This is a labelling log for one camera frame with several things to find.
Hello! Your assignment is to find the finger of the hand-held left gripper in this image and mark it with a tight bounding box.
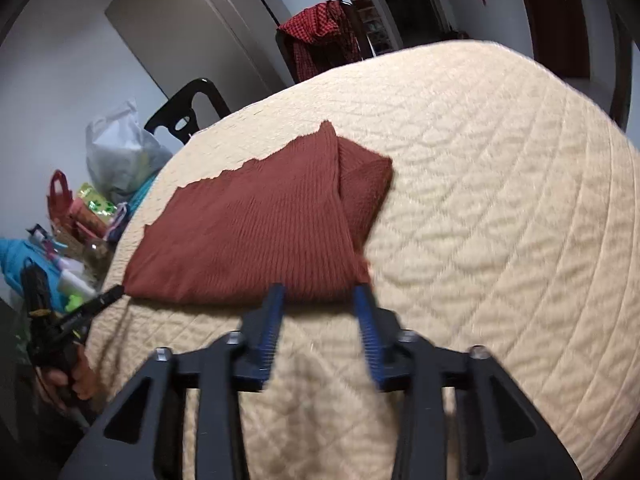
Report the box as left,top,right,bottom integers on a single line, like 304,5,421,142
64,284,125,323

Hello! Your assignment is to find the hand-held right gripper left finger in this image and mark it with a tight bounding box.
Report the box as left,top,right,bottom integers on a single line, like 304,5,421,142
59,283,287,480

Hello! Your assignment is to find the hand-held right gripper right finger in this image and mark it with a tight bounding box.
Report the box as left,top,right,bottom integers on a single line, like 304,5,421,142
353,284,584,480

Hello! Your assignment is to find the rust red knit sweater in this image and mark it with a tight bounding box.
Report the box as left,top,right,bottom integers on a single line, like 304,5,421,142
122,120,395,307

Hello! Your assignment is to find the person's left hand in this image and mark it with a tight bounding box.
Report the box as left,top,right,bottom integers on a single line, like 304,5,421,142
34,342,98,413

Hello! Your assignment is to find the turquoise cloth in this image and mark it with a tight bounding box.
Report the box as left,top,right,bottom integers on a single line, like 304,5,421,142
0,237,42,292

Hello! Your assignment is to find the green leaf printed bag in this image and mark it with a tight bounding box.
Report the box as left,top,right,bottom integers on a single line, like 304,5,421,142
75,183,122,222

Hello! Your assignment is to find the red tote bag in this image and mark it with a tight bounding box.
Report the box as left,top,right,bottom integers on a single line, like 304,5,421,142
47,169,77,233

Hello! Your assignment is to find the teal mesh mat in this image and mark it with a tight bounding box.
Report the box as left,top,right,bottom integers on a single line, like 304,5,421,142
126,175,162,212

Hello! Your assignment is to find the white plastic bag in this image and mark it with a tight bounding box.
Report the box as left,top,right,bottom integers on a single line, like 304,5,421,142
84,99,174,204

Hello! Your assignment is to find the beige quilted blanket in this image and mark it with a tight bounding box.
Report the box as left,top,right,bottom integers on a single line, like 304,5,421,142
84,40,640,480

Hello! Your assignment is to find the black wooden chair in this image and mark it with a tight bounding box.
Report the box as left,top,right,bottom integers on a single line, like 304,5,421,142
143,77,232,144
275,1,375,84

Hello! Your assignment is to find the grey door panel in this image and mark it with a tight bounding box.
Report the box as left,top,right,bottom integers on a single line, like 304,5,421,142
104,0,293,113

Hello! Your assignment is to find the red checked cloth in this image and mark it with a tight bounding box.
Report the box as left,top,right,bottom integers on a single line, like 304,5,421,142
277,1,362,83

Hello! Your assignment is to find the dark open doorway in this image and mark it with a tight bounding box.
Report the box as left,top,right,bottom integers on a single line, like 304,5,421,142
345,0,453,56

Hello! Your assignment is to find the brown wooden door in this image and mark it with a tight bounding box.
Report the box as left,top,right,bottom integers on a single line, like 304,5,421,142
514,0,592,81

